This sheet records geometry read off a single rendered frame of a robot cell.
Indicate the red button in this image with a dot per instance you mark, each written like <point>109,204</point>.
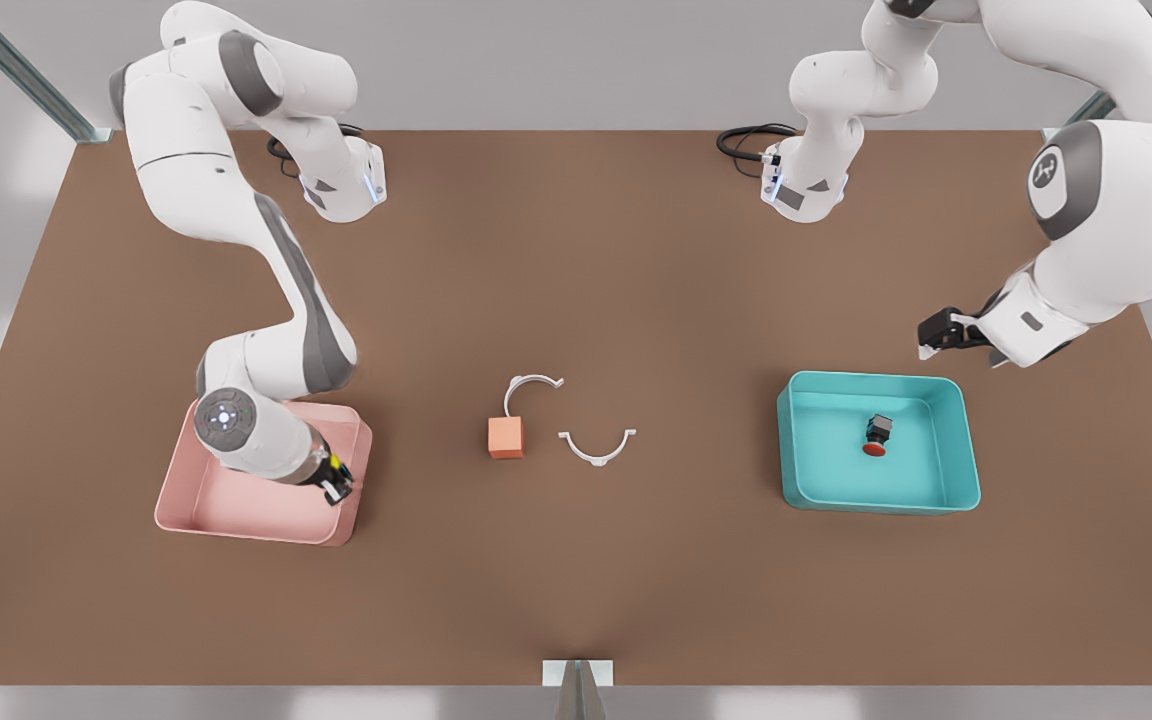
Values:
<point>877,436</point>

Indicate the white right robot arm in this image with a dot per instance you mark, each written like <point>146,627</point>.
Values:
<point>196,190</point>

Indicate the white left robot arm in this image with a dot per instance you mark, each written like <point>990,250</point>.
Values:
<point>1116,230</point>

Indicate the pink storage box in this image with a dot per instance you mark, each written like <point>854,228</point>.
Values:
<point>236,505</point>

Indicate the blue storage box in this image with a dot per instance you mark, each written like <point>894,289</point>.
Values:
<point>836,470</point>

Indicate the orange cube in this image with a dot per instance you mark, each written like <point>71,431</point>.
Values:
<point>506,438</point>

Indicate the white curved clip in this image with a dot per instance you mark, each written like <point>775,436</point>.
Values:
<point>526,380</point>
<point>596,458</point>

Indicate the silver frame post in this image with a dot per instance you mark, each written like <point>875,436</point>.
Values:
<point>1136,70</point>
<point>577,685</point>
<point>16,70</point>

